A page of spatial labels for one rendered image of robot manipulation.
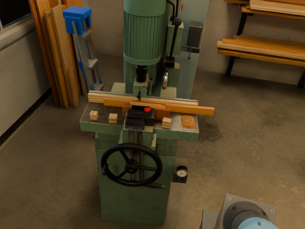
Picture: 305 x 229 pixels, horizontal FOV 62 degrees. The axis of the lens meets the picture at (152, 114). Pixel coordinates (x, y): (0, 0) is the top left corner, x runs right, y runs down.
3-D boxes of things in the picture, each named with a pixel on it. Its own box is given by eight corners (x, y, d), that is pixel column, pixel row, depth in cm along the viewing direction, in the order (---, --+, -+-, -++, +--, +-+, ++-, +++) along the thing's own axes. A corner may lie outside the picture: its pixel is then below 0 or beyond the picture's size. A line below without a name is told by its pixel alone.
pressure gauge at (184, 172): (174, 178, 139) (176, 169, 134) (174, 173, 142) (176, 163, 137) (186, 180, 139) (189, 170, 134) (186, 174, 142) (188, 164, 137)
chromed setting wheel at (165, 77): (160, 93, 141) (163, 74, 134) (161, 82, 151) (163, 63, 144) (166, 94, 141) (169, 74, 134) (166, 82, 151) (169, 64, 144)
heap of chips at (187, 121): (181, 127, 129) (181, 125, 127) (180, 115, 136) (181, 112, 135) (195, 129, 129) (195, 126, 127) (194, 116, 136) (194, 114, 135)
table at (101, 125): (74, 143, 123) (72, 134, 119) (90, 107, 147) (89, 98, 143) (199, 155, 123) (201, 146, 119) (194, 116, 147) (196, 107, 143)
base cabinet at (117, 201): (100, 220, 181) (93, 150, 138) (115, 159, 227) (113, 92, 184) (163, 226, 181) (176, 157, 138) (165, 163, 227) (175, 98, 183)
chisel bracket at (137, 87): (132, 99, 130) (133, 85, 125) (135, 85, 142) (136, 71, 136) (146, 101, 130) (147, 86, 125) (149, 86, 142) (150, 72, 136)
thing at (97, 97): (88, 102, 141) (87, 94, 138) (89, 99, 142) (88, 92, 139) (196, 112, 140) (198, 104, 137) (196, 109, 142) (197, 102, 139)
